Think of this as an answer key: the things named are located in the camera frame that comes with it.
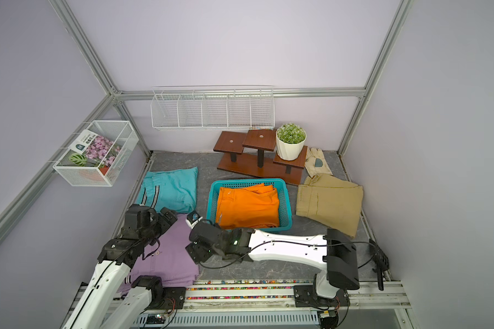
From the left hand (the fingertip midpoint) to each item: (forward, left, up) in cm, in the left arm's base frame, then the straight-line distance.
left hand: (170, 219), depth 78 cm
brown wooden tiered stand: (+48, -36, -15) cm, 62 cm away
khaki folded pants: (+10, -72, -14) cm, 74 cm away
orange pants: (+9, -35, -11) cm, 38 cm away
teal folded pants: (+23, +6, -12) cm, 26 cm away
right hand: (-9, -12, +3) cm, 16 cm away
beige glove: (+36, -70, -14) cm, 80 cm away
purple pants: (-13, +1, -14) cm, 19 cm away
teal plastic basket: (+13, -46, -6) cm, 49 cm away
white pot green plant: (+27, -50, +14) cm, 58 cm away
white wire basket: (+19, +23, +19) cm, 35 cm away
